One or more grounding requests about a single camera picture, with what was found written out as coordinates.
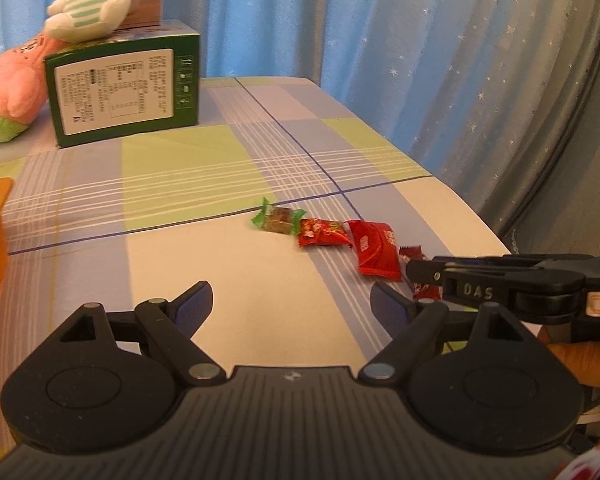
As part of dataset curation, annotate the white plush rabbit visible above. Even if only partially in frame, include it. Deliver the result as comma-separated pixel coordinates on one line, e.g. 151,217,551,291
45,0,142,44

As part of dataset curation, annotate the green cardboard box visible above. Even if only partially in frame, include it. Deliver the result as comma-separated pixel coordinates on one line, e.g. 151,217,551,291
43,19,202,150

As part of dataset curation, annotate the red patterned snack packet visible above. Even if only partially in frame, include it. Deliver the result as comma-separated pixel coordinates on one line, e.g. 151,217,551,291
298,217,354,250

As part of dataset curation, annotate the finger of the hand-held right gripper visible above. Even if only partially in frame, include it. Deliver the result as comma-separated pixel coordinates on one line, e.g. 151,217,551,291
404,256,447,292

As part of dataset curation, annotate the green wrapped candy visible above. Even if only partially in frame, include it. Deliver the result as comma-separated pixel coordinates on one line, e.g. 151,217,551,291
251,197,309,237

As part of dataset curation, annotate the red white printed cloth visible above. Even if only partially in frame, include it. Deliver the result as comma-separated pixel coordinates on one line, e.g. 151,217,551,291
554,439,600,480

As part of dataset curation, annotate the small red snack packet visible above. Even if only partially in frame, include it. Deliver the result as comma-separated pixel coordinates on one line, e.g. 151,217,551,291
398,244,442,304

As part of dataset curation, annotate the checked tablecloth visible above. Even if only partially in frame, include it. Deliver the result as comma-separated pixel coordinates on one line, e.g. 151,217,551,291
0,76,514,461

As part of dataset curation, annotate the plain red snack packet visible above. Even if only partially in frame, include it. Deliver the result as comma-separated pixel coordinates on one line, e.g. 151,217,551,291
346,219,402,281

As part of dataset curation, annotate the person's right hand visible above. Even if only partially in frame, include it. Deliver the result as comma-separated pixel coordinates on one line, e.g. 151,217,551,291
537,317,600,427

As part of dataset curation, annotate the pink green plush toy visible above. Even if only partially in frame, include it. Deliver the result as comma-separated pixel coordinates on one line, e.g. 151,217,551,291
0,30,65,144

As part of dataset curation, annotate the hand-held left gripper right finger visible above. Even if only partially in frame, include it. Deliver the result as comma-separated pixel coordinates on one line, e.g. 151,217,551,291
357,281,524,387

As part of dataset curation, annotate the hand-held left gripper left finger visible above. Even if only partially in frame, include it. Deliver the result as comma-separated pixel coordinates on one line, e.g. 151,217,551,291
59,280,227,387

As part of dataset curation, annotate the blue star curtain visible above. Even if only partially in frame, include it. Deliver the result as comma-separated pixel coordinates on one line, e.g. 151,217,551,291
0,0,600,256

